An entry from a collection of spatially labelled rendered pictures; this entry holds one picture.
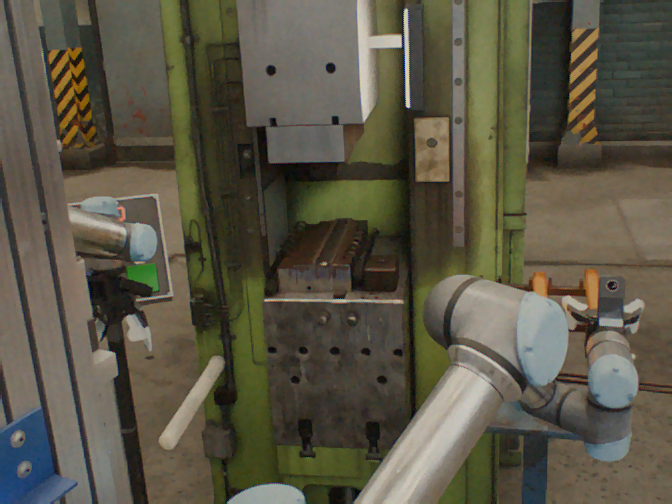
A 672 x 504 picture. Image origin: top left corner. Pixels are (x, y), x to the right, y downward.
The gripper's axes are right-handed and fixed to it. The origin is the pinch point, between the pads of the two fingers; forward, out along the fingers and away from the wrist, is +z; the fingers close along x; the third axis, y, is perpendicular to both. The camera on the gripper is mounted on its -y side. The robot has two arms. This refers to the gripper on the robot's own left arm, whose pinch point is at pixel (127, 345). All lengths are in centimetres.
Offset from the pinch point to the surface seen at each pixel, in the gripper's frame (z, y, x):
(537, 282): -6, -56, 81
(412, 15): -68, -68, 45
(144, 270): -9.5, -21.9, -12.0
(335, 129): -42, -52, 30
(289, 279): -1.6, -47.1, 15.9
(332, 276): -3, -51, 27
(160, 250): -13.3, -27.4, -10.6
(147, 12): -64, -540, -440
